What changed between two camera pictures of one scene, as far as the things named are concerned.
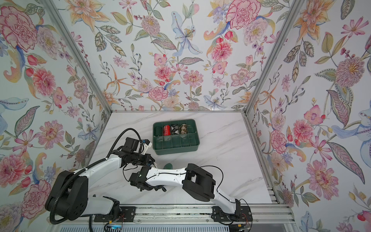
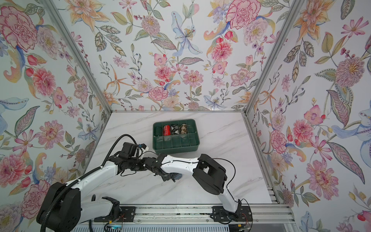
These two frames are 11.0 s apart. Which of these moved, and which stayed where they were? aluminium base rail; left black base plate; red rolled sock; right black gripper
Moved: right black gripper
Stayed: red rolled sock; aluminium base rail; left black base plate
